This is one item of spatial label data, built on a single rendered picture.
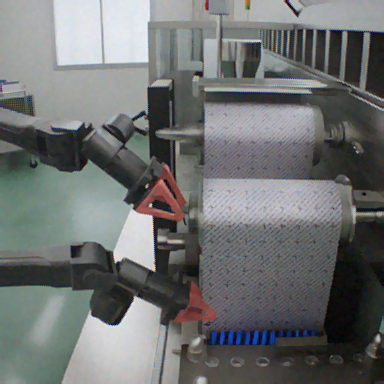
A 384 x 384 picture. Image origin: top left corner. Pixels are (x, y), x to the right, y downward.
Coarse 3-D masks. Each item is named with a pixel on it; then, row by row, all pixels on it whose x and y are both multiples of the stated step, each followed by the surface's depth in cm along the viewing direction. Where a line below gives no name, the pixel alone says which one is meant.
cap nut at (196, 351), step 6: (198, 336) 71; (192, 342) 70; (198, 342) 70; (204, 342) 71; (192, 348) 70; (198, 348) 70; (204, 348) 71; (186, 354) 72; (192, 354) 70; (198, 354) 70; (204, 354) 71; (192, 360) 71; (198, 360) 71; (204, 360) 71
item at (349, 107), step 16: (304, 96) 136; (320, 96) 116; (352, 96) 89; (336, 112) 101; (352, 112) 89; (368, 112) 79; (352, 128) 89; (368, 128) 80; (352, 144) 87; (368, 144) 80; (320, 160) 117; (336, 160) 101; (352, 160) 90; (368, 160) 80; (320, 176) 117; (336, 176) 102; (352, 176) 90; (368, 176) 80; (368, 224) 80; (368, 240) 79; (368, 256) 79
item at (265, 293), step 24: (216, 264) 72; (240, 264) 72; (264, 264) 72; (288, 264) 72; (312, 264) 72; (216, 288) 74; (240, 288) 74; (264, 288) 74; (288, 288) 74; (312, 288) 74; (216, 312) 77; (240, 312) 76; (264, 312) 76; (288, 312) 76; (312, 312) 76
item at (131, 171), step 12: (120, 156) 69; (132, 156) 70; (108, 168) 70; (120, 168) 69; (132, 168) 69; (144, 168) 70; (120, 180) 70; (132, 180) 69; (144, 180) 67; (132, 192) 68
